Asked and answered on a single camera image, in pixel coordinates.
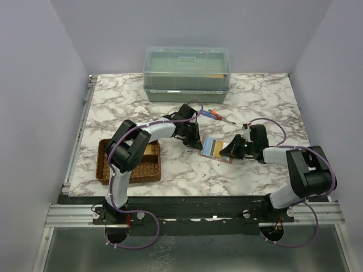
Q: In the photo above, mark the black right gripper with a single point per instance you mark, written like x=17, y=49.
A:
x=232, y=149

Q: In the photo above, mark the clear green plastic storage box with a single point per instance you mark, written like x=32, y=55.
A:
x=185, y=73

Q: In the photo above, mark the aluminium extrusion rail right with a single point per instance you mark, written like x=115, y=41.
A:
x=327, y=213

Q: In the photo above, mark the tan leather card holder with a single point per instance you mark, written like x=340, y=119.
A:
x=205, y=152

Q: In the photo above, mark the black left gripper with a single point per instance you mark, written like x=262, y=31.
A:
x=195, y=141

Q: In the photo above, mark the aluminium extrusion rail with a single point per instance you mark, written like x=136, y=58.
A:
x=69, y=216
x=327, y=213

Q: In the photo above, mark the black metal base rail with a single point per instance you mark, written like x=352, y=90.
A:
x=184, y=216

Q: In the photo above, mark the aluminium extrusion rail left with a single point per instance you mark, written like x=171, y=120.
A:
x=69, y=216

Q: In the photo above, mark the orange grey small screwdriver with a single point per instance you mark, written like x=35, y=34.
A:
x=219, y=117

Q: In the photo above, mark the blue red handled screwdriver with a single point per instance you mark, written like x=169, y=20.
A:
x=209, y=114

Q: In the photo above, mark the credit card in tray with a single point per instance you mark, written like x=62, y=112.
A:
x=148, y=150

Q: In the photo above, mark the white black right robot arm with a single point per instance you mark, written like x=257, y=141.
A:
x=310, y=174

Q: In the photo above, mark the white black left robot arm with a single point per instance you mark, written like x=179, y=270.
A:
x=128, y=144

